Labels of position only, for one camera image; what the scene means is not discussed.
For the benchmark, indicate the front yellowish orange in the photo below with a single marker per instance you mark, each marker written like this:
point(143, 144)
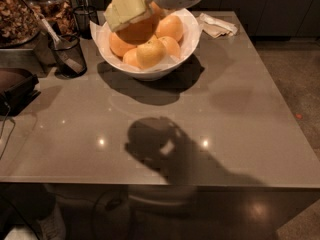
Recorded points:
point(150, 53)

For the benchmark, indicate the large top orange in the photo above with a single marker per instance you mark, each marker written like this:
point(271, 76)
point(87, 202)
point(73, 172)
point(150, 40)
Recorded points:
point(140, 32)

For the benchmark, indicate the large glass snack jar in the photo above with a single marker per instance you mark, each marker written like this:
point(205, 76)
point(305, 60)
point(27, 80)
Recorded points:
point(18, 24)

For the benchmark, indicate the small bottom left orange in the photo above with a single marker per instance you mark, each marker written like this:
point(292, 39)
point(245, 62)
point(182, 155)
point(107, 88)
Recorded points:
point(130, 58)

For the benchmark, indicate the white ceramic bowl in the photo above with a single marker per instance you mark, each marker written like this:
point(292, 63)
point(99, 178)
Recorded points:
point(150, 73)

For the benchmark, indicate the right back orange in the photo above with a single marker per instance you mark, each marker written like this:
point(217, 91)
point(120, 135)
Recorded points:
point(171, 26)

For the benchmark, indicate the black mesh cup front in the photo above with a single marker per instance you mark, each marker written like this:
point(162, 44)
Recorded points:
point(68, 56)

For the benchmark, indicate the right front orange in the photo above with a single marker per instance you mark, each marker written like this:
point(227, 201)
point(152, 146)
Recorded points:
point(172, 46)

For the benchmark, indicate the black mesh cup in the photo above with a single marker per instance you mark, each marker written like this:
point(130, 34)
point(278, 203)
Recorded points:
point(68, 56)
point(84, 15)

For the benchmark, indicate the metal scoop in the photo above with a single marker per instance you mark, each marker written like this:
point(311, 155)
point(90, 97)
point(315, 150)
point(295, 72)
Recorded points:
point(56, 37)

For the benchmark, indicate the dark brown tray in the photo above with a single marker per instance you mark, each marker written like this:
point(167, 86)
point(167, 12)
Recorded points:
point(17, 90)

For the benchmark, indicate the folded paper napkins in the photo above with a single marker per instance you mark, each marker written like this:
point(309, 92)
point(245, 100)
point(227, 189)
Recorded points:
point(215, 27)

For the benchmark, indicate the black mesh cup back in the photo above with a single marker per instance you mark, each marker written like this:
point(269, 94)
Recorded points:
point(84, 15)

